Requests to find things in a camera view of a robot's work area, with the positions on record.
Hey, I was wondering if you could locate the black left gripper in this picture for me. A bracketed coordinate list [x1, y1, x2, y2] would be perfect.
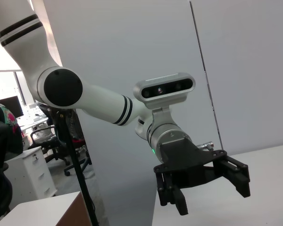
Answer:
[153, 135, 251, 216]

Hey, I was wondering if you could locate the black office chair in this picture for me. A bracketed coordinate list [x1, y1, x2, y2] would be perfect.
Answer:
[63, 110, 92, 176]
[28, 103, 70, 167]

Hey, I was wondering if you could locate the white drawer cabinet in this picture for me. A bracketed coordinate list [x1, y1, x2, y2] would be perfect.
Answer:
[4, 145, 57, 205]

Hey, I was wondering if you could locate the white office desk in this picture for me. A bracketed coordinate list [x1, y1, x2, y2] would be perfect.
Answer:
[18, 116, 50, 132]

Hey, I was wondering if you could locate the black floral print garment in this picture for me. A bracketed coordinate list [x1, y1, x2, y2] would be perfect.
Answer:
[0, 101, 23, 165]

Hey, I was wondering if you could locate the black computer monitor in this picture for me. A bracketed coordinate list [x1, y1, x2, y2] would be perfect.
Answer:
[0, 96, 24, 118]

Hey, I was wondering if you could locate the left gripper cable with plug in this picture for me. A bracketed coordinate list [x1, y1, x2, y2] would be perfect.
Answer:
[196, 140, 215, 151]

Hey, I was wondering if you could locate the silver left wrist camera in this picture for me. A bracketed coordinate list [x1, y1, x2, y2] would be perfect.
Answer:
[133, 72, 196, 128]

